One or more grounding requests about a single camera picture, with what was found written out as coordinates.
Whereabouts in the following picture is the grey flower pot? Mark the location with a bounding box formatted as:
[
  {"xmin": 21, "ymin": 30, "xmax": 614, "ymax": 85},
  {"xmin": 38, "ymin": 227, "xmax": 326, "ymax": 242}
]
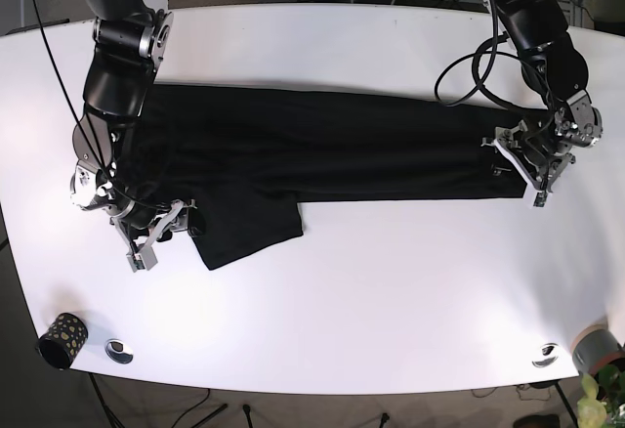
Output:
[{"xmin": 570, "ymin": 324, "xmax": 624, "ymax": 376}]

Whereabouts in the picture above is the green potted plant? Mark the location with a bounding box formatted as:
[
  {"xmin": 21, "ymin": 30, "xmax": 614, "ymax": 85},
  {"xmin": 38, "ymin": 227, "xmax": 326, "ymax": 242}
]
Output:
[{"xmin": 577, "ymin": 364, "xmax": 624, "ymax": 428}]

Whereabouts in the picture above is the black gold-dotted cup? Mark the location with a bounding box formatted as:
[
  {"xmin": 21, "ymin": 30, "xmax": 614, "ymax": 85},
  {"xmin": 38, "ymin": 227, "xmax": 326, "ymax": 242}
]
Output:
[{"xmin": 36, "ymin": 313, "xmax": 89, "ymax": 370}]

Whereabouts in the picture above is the black T-shirt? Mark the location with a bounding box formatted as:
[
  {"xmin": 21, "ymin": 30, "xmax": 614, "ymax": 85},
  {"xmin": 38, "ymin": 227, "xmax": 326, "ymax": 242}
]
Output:
[{"xmin": 118, "ymin": 84, "xmax": 526, "ymax": 270}]

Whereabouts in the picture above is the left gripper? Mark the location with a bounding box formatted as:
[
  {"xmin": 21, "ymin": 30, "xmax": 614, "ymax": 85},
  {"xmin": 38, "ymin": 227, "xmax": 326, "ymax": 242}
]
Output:
[{"xmin": 481, "ymin": 121, "xmax": 576, "ymax": 208}]

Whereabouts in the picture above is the silver table grommet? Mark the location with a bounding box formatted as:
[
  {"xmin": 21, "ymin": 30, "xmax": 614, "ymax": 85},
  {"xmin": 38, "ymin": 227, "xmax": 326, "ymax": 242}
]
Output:
[
  {"xmin": 104, "ymin": 339, "xmax": 134, "ymax": 364},
  {"xmin": 531, "ymin": 343, "xmax": 562, "ymax": 368}
]

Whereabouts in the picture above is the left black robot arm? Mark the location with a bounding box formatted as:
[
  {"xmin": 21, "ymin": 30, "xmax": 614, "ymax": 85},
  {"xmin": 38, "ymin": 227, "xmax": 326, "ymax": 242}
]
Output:
[{"xmin": 442, "ymin": 0, "xmax": 604, "ymax": 207}]

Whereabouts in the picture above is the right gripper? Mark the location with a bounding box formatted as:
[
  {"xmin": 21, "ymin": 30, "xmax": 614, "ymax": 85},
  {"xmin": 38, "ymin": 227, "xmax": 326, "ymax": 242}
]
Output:
[{"xmin": 109, "ymin": 199, "xmax": 206, "ymax": 273}]

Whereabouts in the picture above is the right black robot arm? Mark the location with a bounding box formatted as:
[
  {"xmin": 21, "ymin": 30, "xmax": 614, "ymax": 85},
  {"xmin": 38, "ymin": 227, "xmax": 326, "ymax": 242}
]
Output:
[{"xmin": 70, "ymin": 0, "xmax": 195, "ymax": 272}]

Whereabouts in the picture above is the left silver table grommet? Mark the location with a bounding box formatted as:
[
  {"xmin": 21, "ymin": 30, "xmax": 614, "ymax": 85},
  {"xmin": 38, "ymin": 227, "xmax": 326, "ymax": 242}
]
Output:
[{"xmin": 104, "ymin": 339, "xmax": 134, "ymax": 364}]

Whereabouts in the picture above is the right silver table grommet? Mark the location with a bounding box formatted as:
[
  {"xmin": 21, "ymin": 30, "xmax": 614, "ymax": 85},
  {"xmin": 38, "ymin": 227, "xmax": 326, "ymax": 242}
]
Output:
[{"xmin": 531, "ymin": 343, "xmax": 562, "ymax": 368}]

